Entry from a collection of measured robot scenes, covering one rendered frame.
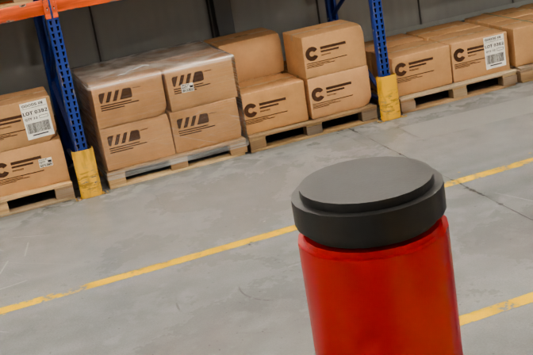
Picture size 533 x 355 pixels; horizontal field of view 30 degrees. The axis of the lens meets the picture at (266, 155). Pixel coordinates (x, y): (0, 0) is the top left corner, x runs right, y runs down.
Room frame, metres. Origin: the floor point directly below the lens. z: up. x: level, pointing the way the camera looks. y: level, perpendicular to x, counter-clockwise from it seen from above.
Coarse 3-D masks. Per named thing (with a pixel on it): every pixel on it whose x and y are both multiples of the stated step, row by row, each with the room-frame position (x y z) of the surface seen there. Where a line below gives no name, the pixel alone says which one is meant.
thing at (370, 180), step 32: (352, 160) 0.33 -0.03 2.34; (384, 160) 0.32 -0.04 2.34; (416, 160) 0.32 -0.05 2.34; (320, 192) 0.30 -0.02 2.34; (352, 192) 0.29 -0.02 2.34; (384, 192) 0.29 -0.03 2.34; (416, 192) 0.29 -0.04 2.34; (320, 224) 0.29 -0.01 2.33; (352, 224) 0.28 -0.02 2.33; (384, 224) 0.28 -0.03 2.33; (416, 224) 0.28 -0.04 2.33
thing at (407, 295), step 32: (448, 224) 0.30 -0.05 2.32; (320, 256) 0.29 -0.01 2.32; (352, 256) 0.28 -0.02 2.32; (384, 256) 0.28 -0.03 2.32; (416, 256) 0.28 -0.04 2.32; (448, 256) 0.29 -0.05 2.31; (320, 288) 0.29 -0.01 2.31; (352, 288) 0.28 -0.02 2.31; (384, 288) 0.28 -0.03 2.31; (416, 288) 0.28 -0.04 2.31; (448, 288) 0.29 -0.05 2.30; (320, 320) 0.29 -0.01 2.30; (352, 320) 0.28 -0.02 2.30; (384, 320) 0.28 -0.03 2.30; (416, 320) 0.28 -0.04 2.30; (448, 320) 0.29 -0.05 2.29; (320, 352) 0.30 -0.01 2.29; (352, 352) 0.28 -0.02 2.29; (384, 352) 0.28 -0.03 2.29; (416, 352) 0.28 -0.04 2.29; (448, 352) 0.29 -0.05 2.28
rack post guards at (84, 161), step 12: (384, 84) 8.38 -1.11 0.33; (396, 84) 8.42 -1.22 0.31; (384, 96) 8.37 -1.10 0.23; (396, 96) 8.41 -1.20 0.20; (384, 108) 8.38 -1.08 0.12; (396, 108) 8.40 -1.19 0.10; (72, 156) 7.61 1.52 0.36; (84, 156) 7.60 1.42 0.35; (84, 168) 7.60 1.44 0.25; (96, 168) 7.64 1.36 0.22; (84, 180) 7.59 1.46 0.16; (96, 180) 7.62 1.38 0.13; (84, 192) 7.58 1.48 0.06; (96, 192) 7.61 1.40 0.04; (108, 192) 7.66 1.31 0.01
